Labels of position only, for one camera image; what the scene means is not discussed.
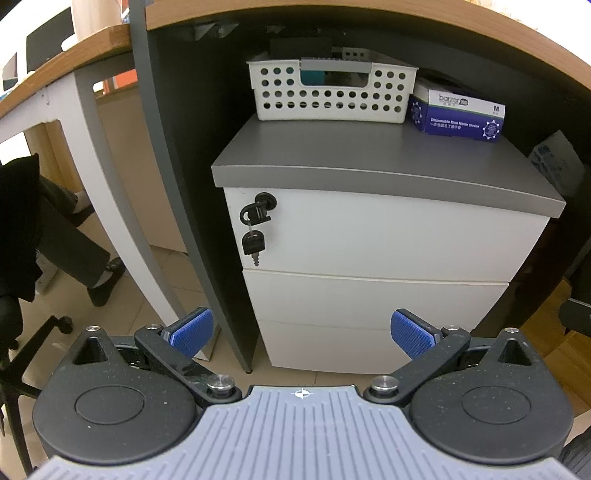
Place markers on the teal box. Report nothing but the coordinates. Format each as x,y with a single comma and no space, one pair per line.
311,77

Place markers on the wooden desk with grey panel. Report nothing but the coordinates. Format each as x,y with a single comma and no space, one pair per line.
415,11

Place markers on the white plain drawer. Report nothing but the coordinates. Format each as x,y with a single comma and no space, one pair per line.
369,300
323,344

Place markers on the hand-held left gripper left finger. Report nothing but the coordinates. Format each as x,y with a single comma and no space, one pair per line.
191,330

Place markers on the black-headed key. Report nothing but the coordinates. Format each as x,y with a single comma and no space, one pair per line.
253,242
254,213

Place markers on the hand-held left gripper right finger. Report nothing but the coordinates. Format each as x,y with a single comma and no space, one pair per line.
411,334

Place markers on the white cabinet with grey top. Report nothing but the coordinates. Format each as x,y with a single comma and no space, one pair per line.
369,152

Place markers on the blue and white packet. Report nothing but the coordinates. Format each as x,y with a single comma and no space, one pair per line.
556,159

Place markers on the white drawer with lock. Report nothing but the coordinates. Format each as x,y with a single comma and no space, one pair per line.
392,230

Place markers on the black office chair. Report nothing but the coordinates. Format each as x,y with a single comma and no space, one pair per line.
14,230

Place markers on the black monitor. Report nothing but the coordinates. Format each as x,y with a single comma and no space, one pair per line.
48,46

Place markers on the blue glove box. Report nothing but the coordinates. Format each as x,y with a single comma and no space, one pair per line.
461,121

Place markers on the white perforated plastic basket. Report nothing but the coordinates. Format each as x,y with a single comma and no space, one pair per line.
323,102

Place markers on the wooden desk with white legs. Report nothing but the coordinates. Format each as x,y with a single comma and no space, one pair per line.
69,55

